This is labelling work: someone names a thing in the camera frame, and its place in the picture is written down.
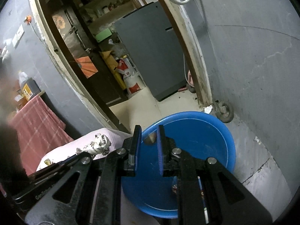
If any grey refrigerator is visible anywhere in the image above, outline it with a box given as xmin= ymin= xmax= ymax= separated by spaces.
xmin=114 ymin=1 xmax=188 ymax=102

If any white red rice sack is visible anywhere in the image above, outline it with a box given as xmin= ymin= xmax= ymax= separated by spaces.
xmin=116 ymin=55 xmax=146 ymax=95

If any black caster wheel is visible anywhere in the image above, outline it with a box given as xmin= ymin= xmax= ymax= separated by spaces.
xmin=214 ymin=100 xmax=234 ymax=123

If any red plaid cloth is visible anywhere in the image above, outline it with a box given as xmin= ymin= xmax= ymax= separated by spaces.
xmin=8 ymin=96 xmax=74 ymax=176

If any pink slipper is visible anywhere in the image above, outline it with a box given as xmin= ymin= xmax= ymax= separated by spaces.
xmin=186 ymin=69 xmax=196 ymax=92

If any large dark oil jug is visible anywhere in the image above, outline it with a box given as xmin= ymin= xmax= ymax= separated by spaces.
xmin=18 ymin=70 xmax=40 ymax=100

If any orange paper poster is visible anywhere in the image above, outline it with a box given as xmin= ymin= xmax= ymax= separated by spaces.
xmin=75 ymin=56 xmax=98 ymax=78

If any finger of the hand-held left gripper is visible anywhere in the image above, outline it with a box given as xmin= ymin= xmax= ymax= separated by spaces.
xmin=29 ymin=152 xmax=85 ymax=182

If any green box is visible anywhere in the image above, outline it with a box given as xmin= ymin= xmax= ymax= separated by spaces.
xmin=95 ymin=28 xmax=112 ymax=43

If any sunflower sticker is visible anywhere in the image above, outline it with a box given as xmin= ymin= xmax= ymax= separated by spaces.
xmin=52 ymin=14 xmax=66 ymax=30

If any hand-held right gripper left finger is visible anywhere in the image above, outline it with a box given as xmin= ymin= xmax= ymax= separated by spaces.
xmin=25 ymin=125 xmax=143 ymax=225

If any wooden shelf unit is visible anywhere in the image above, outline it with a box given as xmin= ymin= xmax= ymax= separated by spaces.
xmin=70 ymin=0 xmax=141 ymax=29

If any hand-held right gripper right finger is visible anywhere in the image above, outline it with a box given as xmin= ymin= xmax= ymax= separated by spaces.
xmin=157 ymin=125 xmax=273 ymax=225

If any dark wooden door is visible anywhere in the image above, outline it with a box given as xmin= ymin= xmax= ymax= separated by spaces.
xmin=47 ymin=0 xmax=128 ymax=106

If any cream door frame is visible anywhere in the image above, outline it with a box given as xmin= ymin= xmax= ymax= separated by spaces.
xmin=31 ymin=0 xmax=214 ymax=132

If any white crumpled plastic bag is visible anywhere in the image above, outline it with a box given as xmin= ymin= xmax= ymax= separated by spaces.
xmin=0 ymin=39 xmax=12 ymax=61

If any blue plastic bucket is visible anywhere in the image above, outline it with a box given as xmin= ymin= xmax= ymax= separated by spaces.
xmin=121 ymin=111 xmax=236 ymax=218

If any person's left forearm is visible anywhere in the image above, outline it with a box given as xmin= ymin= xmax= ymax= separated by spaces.
xmin=0 ymin=119 xmax=30 ymax=193

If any pink cloth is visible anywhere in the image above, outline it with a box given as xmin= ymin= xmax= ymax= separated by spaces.
xmin=36 ymin=128 xmax=164 ymax=225

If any yellow bag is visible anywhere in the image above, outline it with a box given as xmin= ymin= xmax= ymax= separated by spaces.
xmin=100 ymin=50 xmax=127 ymax=91

